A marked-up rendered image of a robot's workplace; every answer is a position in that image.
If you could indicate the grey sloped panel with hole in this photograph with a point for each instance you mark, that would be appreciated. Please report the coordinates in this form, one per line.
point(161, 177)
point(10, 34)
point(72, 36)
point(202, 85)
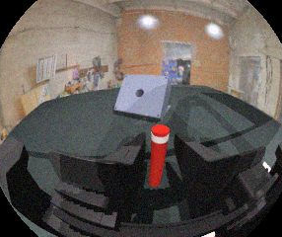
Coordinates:
point(146, 96)

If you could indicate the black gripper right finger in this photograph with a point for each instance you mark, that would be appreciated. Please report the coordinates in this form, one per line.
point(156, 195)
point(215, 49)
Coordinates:
point(206, 174)

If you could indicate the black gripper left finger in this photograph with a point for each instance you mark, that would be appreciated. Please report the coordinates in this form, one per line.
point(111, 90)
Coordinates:
point(117, 174)

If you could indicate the red peg with white band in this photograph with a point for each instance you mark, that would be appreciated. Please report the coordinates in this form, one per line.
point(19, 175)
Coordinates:
point(160, 138)

